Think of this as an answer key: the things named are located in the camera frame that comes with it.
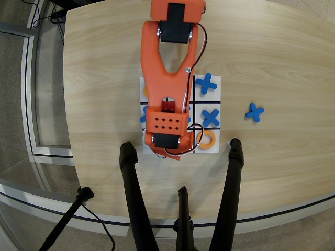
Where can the thin black stand leg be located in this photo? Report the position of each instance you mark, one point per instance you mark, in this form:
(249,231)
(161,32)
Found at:
(65,219)

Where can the small white paper tag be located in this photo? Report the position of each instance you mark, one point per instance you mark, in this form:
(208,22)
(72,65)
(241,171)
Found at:
(228,142)

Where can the grey metal frame rail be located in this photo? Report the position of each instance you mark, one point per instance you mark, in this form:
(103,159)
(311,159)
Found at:
(26,91)

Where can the black equipment base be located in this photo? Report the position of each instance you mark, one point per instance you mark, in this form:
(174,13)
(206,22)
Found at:
(78,1)

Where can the thick black tripod leg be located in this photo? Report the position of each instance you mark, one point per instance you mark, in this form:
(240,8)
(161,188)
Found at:
(230,193)
(133,193)

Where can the black tripod centre column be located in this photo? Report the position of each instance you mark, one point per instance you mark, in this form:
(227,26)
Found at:
(184,222)

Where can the white tic-tac-toe board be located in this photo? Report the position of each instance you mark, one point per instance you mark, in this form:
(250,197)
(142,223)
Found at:
(217,104)

